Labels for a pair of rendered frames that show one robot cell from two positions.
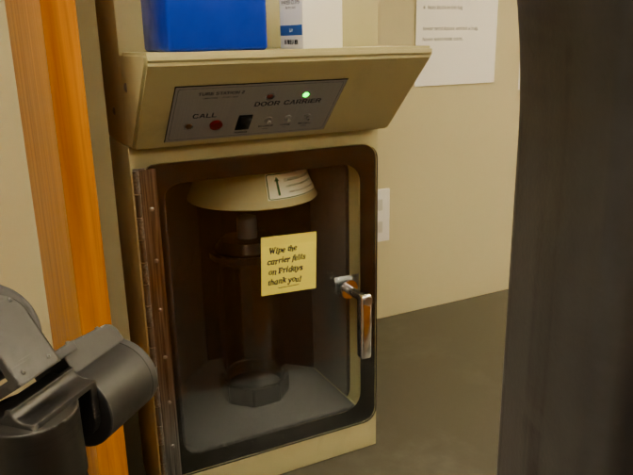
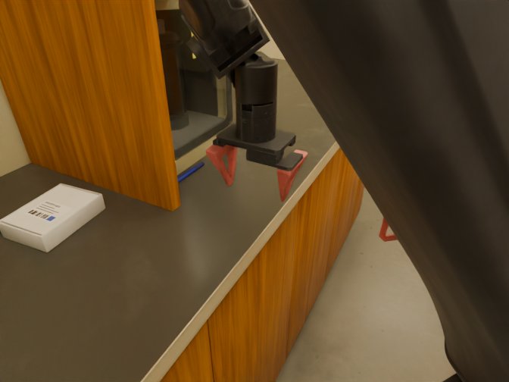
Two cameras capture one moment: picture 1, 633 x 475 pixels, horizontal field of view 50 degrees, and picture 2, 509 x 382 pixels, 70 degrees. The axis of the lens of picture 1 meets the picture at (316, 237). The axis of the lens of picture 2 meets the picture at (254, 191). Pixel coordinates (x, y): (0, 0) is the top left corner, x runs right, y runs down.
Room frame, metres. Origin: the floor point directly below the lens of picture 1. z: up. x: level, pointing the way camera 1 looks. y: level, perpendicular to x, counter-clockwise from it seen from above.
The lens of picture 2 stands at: (-0.02, 0.47, 1.41)
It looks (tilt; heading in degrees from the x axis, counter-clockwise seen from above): 32 degrees down; 325
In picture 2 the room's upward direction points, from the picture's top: straight up
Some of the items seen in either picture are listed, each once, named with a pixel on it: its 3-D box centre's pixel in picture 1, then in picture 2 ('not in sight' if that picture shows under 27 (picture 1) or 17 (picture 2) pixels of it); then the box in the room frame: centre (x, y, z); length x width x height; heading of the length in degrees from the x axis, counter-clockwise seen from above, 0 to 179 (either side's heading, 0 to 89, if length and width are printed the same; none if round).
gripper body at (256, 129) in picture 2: not in sight; (256, 123); (0.38, 0.18, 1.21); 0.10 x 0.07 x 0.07; 26
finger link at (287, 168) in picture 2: not in sight; (276, 171); (0.35, 0.16, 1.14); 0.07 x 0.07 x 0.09; 26
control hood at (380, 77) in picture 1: (282, 96); not in sight; (0.75, 0.04, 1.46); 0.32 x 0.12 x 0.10; 117
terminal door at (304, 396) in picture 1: (272, 309); (196, 67); (0.80, 0.06, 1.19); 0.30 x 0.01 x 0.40; 116
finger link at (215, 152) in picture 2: not in sight; (236, 161); (0.41, 0.20, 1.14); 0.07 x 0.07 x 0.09; 26
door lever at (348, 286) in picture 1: (358, 319); not in sight; (0.82, -0.05, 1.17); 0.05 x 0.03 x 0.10; 26
